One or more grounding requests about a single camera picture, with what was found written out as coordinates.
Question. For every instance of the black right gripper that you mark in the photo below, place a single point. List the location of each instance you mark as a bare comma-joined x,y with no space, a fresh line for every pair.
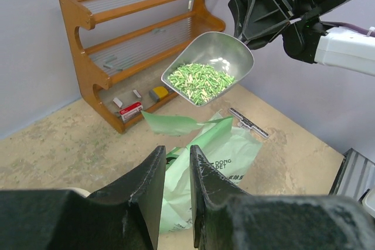
259,22

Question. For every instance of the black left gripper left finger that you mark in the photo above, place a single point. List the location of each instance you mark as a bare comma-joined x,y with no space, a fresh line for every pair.
124,214

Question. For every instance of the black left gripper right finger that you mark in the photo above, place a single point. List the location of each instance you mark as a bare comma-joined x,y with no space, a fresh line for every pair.
227,217

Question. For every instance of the green cat litter bag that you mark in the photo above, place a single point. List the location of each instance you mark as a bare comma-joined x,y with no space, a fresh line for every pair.
229,149

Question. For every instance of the silver metal scoop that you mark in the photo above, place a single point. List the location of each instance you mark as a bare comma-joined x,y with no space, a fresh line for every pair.
216,49

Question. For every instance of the black white bag sealing strip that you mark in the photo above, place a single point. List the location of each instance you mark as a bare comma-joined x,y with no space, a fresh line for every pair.
245,122

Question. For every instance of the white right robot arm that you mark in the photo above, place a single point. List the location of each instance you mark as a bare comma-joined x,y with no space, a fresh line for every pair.
305,36

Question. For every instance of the beige green litter box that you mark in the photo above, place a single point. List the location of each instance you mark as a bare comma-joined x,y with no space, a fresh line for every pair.
82,192

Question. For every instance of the green litter pellets pile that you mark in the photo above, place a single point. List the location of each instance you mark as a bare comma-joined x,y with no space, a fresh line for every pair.
200,83

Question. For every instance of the red white small box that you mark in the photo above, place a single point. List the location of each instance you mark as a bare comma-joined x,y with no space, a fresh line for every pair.
125,113

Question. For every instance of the yellow small block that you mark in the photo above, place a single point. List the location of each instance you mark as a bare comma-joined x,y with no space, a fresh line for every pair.
158,93

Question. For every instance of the wooden shelf rack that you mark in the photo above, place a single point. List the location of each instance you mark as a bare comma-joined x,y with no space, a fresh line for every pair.
106,64

